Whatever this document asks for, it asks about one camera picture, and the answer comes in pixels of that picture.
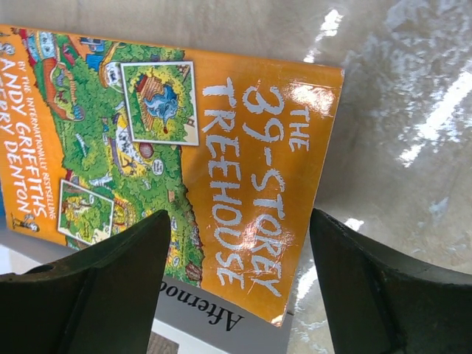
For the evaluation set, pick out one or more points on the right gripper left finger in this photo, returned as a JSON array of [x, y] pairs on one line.
[[101, 299]]

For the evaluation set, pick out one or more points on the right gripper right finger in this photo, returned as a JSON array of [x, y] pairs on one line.
[[379, 300]]

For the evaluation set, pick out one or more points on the white coffee cover book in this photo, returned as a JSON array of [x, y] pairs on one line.
[[187, 320]]

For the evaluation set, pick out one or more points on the orange treehouse book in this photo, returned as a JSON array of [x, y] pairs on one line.
[[97, 134]]

